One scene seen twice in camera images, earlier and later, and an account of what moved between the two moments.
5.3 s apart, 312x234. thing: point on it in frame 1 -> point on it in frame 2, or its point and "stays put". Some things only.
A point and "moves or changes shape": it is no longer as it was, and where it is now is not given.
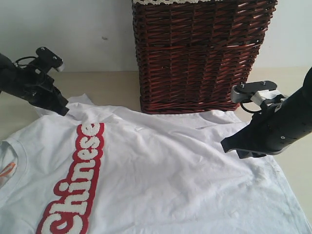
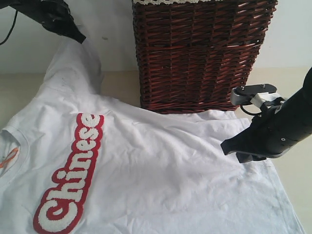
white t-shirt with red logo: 105,169 moves or changes shape
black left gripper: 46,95 -> 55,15
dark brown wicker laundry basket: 190,56 stays put
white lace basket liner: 136,2 stays put
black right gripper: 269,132 stays put
